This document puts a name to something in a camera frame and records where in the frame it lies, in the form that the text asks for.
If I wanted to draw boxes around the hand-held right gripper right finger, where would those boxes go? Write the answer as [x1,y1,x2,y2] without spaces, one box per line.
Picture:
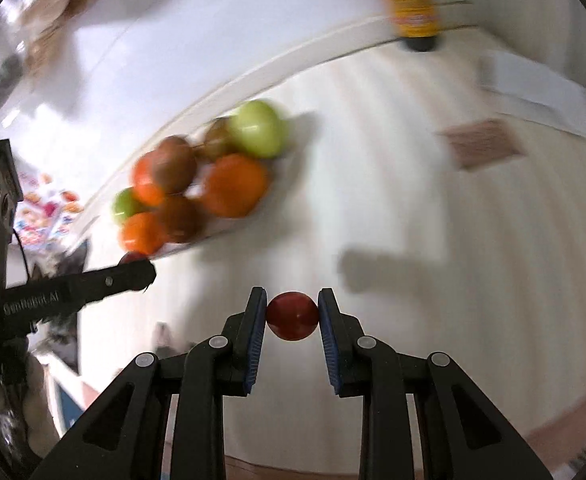
[317,287,554,480]

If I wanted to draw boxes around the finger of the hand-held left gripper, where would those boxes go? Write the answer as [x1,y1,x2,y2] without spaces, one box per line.
[0,259,157,327]

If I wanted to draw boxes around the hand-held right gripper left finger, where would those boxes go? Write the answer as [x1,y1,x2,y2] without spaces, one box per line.
[30,286,268,480]

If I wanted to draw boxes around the small orange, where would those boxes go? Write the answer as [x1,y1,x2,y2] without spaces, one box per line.
[119,212,166,256]

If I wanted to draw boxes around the green apple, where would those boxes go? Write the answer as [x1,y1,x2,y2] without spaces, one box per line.
[228,100,289,159]
[111,187,144,226]

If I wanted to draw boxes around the dark orange round fruit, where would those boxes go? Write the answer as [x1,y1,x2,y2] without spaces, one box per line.
[157,195,206,243]

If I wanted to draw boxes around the medium orange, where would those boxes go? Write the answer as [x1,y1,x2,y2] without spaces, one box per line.
[132,155,166,207]

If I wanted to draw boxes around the oval floral ceramic plate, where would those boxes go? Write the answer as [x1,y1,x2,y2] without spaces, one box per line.
[110,110,294,261]

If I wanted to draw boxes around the reddish brown round fruit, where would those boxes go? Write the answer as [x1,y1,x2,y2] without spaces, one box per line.
[152,135,198,195]

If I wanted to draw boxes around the large orange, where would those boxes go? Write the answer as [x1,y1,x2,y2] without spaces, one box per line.
[202,154,270,219]

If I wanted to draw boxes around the olive brown round fruit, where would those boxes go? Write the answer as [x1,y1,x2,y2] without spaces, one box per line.
[203,117,236,161]

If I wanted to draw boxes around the striped cream tablecloth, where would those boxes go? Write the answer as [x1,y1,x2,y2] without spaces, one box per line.
[48,35,586,476]

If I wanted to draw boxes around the plastic bag with dark contents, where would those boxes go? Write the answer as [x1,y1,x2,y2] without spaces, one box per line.
[0,0,118,111]

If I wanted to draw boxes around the small brown card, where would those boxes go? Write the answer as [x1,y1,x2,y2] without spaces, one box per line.
[437,119,525,172]

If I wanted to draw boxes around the white folded paper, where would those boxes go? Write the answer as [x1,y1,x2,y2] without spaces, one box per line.
[478,51,586,139]

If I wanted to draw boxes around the dark soy sauce bottle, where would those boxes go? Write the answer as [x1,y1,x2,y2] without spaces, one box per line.
[370,0,442,53]

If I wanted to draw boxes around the colourful wall stickers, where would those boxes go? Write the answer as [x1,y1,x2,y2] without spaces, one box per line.
[12,172,84,252]

